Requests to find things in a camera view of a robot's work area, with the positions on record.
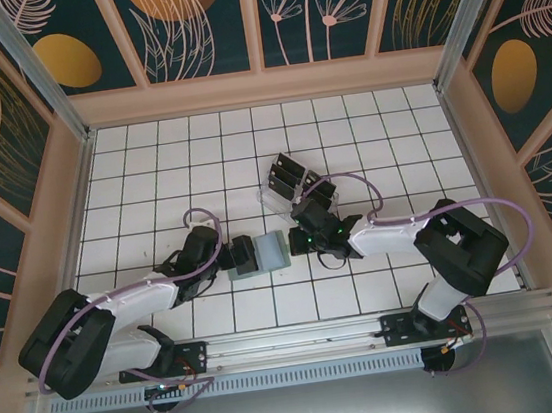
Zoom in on green card holder wallet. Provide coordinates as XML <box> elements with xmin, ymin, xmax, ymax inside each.
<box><xmin>222</xmin><ymin>228</ymin><xmax>294</xmax><ymax>283</ymax></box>

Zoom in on clear acrylic card stand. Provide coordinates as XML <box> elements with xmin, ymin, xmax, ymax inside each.
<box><xmin>250</xmin><ymin>144</ymin><xmax>344</xmax><ymax>223</ymax></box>

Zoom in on black credit card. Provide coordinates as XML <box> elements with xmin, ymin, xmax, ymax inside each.
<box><xmin>300</xmin><ymin>170</ymin><xmax>340</xmax><ymax>210</ymax></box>
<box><xmin>274</xmin><ymin>149</ymin><xmax>309</xmax><ymax>178</ymax></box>
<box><xmin>266</xmin><ymin>171</ymin><xmax>296</xmax><ymax>196</ymax></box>
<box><xmin>270</xmin><ymin>161</ymin><xmax>303</xmax><ymax>189</ymax></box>

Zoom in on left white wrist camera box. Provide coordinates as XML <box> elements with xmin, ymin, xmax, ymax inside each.
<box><xmin>184</xmin><ymin>216</ymin><xmax>216</xmax><ymax>235</ymax></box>

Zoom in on thin black cable loop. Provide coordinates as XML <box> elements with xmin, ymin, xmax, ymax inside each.
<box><xmin>313</xmin><ymin>249</ymin><xmax>352</xmax><ymax>277</ymax></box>

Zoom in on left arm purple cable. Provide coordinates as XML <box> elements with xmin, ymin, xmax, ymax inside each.
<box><xmin>19</xmin><ymin>204</ymin><xmax>245</xmax><ymax>413</ymax></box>

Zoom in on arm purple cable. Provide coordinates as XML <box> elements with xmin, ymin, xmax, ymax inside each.
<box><xmin>295</xmin><ymin>150</ymin><xmax>549</xmax><ymax>392</ymax></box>
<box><xmin>19</xmin><ymin>204</ymin><xmax>245</xmax><ymax>413</ymax></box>

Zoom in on aluminium mounting rail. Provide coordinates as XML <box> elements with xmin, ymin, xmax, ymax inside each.
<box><xmin>19</xmin><ymin>287</ymin><xmax>552</xmax><ymax>400</ymax></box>

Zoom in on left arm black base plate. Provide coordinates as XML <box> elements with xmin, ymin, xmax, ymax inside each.
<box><xmin>115</xmin><ymin>339</ymin><xmax>212</xmax><ymax>387</ymax></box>

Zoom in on grey slotted cable duct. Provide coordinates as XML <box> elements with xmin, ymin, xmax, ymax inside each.
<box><xmin>44</xmin><ymin>348</ymin><xmax>427</xmax><ymax>413</ymax></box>

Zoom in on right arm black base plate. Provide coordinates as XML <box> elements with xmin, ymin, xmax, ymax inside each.
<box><xmin>377</xmin><ymin>303</ymin><xmax>475</xmax><ymax>352</ymax></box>

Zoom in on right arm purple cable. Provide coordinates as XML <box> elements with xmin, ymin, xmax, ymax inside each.
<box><xmin>295</xmin><ymin>150</ymin><xmax>549</xmax><ymax>392</ymax></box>

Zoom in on aluminium corner post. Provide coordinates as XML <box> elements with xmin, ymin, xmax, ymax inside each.
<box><xmin>0</xmin><ymin>0</ymin><xmax>99</xmax><ymax>154</ymax></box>
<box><xmin>421</xmin><ymin>0</ymin><xmax>543</xmax><ymax>93</ymax></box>

